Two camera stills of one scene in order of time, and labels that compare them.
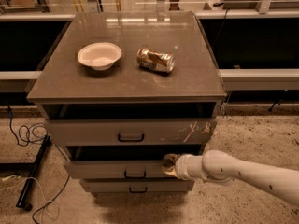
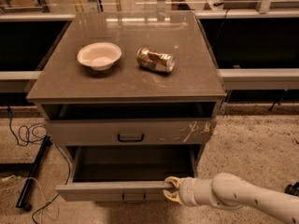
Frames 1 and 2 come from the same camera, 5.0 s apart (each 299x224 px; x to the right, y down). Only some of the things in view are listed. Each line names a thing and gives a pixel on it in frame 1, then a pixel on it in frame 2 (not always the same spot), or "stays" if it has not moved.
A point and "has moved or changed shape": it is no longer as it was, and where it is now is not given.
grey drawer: x=124 y=161 has moved or changed shape
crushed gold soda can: x=155 y=61 stays
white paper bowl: x=99 y=56 stays
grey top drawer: x=130 y=132 stays
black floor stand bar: x=21 y=203 stays
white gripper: x=180 y=167 → x=186 y=190
